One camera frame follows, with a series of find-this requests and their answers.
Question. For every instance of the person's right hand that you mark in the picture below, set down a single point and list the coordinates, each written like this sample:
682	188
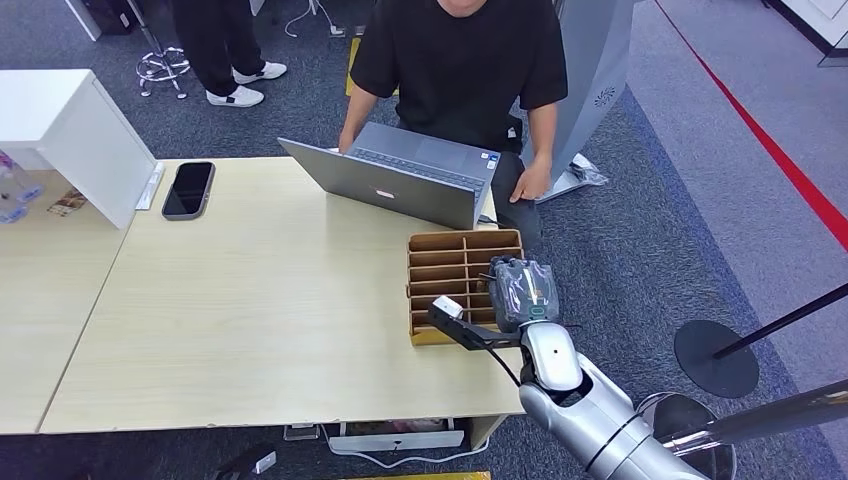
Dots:
345	142

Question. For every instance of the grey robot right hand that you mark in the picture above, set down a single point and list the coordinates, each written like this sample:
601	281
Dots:
523	295

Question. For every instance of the person's left hand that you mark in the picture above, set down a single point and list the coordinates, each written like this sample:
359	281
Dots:
530	182

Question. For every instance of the person's right forearm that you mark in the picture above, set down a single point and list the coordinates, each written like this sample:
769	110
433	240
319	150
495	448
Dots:
354	112

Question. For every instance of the person's left forearm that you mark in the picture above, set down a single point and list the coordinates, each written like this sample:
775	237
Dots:
542	132

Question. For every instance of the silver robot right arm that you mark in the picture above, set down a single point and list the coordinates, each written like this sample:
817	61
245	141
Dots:
596	411

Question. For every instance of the cardboard card box with dividers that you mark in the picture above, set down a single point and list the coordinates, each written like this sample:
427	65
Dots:
440	278

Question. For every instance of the seated person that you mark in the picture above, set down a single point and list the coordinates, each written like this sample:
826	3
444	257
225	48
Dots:
457	73

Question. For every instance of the standing person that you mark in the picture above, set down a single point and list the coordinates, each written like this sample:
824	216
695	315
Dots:
215	46

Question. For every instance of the black laptop plug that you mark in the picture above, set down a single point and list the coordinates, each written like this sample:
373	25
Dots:
487	219

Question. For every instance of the grey laptop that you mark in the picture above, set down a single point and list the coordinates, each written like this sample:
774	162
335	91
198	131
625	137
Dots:
397	185

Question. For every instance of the yellow floor tape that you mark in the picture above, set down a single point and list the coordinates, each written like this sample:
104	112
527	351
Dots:
424	476
352	66

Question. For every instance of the grey curved standing panel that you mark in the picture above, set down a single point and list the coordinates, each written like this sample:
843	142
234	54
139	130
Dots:
590	79

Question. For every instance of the black smartphone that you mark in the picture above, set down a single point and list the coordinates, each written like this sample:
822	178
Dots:
189	190

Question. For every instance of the white computer case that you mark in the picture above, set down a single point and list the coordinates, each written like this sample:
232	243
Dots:
397	440

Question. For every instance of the chrome stool base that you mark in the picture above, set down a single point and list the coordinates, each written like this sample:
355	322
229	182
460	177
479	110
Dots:
162	66

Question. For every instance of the black stanchion with round base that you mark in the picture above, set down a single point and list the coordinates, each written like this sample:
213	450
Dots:
715	358

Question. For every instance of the red floor tape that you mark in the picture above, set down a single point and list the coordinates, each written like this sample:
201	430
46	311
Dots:
775	152

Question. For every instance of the white cabinet box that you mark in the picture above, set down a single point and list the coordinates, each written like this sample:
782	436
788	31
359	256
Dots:
79	132

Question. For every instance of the chrome stanchion with round base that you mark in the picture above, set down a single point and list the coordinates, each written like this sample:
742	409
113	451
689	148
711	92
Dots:
762	414

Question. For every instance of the small patterned packet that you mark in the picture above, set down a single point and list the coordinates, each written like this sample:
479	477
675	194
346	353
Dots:
66	203

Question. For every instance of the white cabinet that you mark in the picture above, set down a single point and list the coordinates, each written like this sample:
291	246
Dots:
811	23

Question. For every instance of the clear plastic bottle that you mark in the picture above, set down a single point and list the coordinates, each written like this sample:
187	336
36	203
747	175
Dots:
10	212
16	179

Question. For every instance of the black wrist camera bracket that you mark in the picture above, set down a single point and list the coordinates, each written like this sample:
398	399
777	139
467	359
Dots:
474	334

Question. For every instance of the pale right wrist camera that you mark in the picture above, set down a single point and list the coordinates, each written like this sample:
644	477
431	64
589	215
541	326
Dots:
448	307

